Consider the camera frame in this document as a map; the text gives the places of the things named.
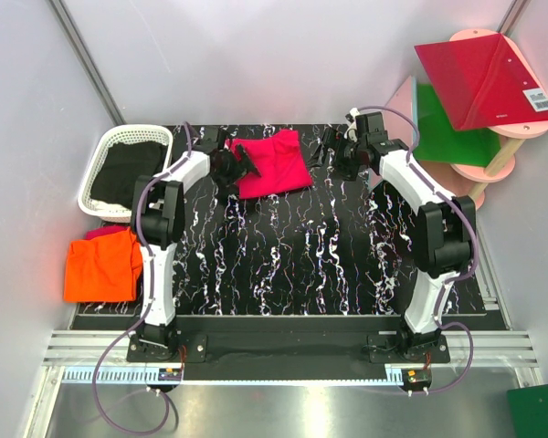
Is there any pink wooden tiered shelf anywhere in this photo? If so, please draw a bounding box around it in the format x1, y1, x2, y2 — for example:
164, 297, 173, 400
420, 27, 548, 216

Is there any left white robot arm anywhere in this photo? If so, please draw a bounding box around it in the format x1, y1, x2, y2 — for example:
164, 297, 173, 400
128, 124, 259, 361

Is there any red plastic sheet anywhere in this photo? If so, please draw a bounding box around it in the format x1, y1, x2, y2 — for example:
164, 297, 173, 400
415, 34, 548, 130

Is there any pink board with teal edge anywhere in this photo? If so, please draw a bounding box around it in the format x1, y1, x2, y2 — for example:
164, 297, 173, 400
368, 75, 419, 188

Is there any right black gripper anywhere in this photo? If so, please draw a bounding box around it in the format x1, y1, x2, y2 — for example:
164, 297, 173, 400
305, 128, 366, 183

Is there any magenta pink towel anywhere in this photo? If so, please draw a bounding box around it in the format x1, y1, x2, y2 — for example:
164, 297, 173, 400
227, 130, 312, 200

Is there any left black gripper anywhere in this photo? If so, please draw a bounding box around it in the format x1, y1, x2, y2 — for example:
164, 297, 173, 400
212, 145, 259, 196

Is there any dark green board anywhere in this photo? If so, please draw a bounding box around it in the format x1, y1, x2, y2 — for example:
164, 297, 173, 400
507, 384, 548, 438

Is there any green plastic sheet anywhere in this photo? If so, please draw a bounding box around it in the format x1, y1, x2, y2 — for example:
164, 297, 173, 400
414, 84, 501, 167

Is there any black towel in basket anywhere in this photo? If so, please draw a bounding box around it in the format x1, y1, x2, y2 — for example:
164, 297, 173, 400
90, 141, 167, 209

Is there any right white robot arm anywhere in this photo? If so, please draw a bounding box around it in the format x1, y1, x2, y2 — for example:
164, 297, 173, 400
312, 107, 478, 362

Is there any folded pink towel under orange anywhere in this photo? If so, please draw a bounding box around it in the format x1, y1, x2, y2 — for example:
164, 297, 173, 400
85, 225, 126, 240

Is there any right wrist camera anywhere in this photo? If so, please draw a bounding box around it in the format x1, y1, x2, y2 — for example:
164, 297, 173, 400
343, 108, 360, 141

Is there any white plastic laundry basket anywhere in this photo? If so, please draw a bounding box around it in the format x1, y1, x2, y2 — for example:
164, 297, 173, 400
78, 124, 173, 223

